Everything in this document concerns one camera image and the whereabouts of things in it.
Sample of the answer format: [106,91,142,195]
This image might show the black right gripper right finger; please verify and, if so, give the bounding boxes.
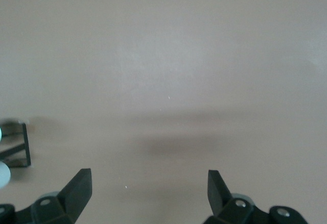
[201,169,307,224]

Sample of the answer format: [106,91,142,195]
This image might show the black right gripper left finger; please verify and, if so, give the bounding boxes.
[0,167,92,224]

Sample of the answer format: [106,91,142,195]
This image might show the grey cup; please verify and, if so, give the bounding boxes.
[0,160,11,189]

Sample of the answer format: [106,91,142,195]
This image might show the black wire cup rack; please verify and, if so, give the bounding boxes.
[0,121,32,167]

